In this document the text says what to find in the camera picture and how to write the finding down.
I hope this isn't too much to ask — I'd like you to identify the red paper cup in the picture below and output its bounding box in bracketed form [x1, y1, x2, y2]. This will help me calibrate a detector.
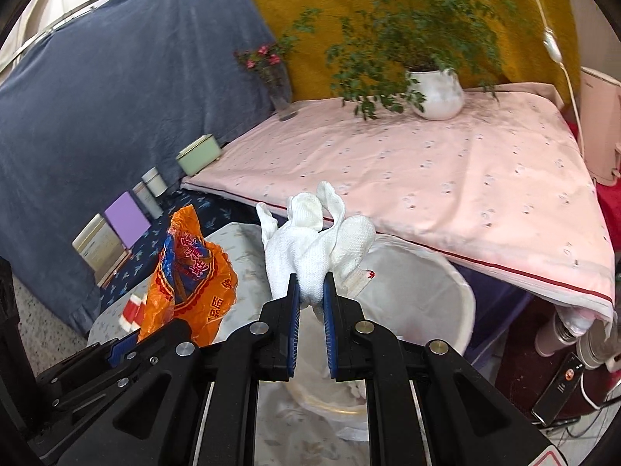
[120, 296, 149, 331]

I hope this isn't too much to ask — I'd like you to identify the navy leaf print cloth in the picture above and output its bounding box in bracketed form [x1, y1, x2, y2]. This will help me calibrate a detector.
[99, 189, 265, 311]

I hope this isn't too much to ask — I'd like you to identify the beige appliance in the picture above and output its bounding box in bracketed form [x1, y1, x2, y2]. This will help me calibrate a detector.
[579, 65, 621, 185]

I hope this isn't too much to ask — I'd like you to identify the beige book box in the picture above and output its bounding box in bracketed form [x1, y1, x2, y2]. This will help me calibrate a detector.
[72, 214, 132, 288]

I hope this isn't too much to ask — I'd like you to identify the white jar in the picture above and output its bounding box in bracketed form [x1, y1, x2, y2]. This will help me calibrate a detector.
[142, 166, 167, 198]

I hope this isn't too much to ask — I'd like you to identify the red cloth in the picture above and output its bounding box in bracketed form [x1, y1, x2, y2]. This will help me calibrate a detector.
[594, 177, 621, 258]

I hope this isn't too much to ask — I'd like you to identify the bin with white liner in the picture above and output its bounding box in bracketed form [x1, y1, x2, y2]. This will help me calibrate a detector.
[257, 234, 475, 440]

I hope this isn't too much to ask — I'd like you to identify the white bottle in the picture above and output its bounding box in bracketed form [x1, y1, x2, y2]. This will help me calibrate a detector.
[132, 182, 163, 219]

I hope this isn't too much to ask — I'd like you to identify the pink blanket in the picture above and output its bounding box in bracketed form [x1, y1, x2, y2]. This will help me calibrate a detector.
[182, 82, 617, 323]

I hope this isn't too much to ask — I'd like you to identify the black flat device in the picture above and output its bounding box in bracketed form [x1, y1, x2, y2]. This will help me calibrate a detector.
[531, 352, 585, 423]

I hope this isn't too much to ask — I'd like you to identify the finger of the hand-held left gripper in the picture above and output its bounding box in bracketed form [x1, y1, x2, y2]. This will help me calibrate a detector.
[36, 334, 146, 399]
[43, 337, 167, 450]

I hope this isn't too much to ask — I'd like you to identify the glass vase with flowers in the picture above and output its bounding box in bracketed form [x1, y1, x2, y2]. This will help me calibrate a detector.
[235, 43, 298, 123]

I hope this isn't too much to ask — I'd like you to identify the purple card box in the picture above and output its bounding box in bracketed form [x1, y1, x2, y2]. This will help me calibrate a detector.
[104, 191, 152, 249]

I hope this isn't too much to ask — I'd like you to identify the potted green plant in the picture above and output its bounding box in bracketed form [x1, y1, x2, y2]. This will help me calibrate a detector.
[279, 0, 522, 122]

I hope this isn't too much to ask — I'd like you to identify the white cable with switch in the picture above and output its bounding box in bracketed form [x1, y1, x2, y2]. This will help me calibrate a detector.
[514, 0, 590, 156]

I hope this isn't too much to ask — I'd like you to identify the pale green box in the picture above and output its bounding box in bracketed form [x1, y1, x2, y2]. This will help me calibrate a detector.
[175, 134, 224, 177]

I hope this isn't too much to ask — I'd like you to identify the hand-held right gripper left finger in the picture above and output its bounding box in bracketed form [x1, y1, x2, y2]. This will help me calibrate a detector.
[58, 274, 302, 466]

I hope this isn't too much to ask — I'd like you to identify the blue hanging cloth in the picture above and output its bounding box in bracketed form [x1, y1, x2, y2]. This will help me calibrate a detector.
[0, 0, 279, 336]

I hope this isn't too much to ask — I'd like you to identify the orange snack wrapper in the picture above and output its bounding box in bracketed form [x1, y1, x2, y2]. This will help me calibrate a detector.
[137, 205, 239, 348]

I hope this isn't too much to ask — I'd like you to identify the white knit glove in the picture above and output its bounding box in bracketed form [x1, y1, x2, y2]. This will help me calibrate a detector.
[255, 181, 376, 309]

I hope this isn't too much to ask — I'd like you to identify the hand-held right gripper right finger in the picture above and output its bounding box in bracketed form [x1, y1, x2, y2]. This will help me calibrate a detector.
[321, 272, 571, 466]

